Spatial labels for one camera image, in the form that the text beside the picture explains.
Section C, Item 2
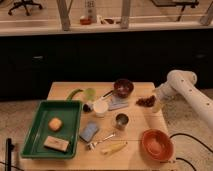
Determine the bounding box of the black office chair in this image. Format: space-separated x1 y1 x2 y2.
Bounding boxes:
8 0 43 16

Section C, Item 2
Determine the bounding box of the red object on shelf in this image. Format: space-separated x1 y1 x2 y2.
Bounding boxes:
79 16 92 25

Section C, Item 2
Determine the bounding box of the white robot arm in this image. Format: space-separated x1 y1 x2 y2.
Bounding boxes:
154 70 213 131

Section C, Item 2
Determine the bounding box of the red bowl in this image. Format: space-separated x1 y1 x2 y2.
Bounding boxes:
140 129 174 162

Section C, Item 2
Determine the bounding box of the white bottle on shelf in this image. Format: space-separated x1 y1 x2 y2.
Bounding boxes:
85 0 97 23

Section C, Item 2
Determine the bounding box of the green plastic tray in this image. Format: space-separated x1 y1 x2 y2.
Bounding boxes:
21 100 82 159

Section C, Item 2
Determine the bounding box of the small dark round object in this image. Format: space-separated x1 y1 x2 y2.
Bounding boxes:
83 103 93 113

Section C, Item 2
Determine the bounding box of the silver fork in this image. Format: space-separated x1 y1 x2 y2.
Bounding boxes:
86 132 116 150

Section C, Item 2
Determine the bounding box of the small metal cup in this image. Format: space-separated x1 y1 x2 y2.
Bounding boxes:
115 113 129 130

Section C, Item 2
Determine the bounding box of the black stand at left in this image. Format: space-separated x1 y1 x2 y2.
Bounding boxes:
5 138 14 171

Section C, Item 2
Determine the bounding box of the dark maroon saucepan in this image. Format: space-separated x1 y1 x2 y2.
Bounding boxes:
110 79 134 99

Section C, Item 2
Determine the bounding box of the grey folded cloth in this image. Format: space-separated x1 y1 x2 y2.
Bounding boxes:
108 96 129 111

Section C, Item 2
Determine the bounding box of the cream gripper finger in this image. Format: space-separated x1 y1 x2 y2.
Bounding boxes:
152 88 158 96
152 100 161 113

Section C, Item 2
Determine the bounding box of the dark red grape bunch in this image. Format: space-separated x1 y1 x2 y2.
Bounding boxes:
136 95 156 107

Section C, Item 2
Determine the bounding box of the black cable on floor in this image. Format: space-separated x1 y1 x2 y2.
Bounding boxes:
169 132 213 171

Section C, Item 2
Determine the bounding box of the orange round fruit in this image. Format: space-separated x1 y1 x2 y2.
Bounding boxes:
48 117 63 131

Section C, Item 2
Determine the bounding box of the blue sponge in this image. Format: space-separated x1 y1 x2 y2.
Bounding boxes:
79 122 99 142

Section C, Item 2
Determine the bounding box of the white cup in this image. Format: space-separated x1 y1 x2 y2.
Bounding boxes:
93 100 108 117

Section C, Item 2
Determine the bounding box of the light green cup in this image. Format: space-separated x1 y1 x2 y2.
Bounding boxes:
84 88 96 101

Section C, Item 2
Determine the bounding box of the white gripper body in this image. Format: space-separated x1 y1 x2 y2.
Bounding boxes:
157 83 171 101

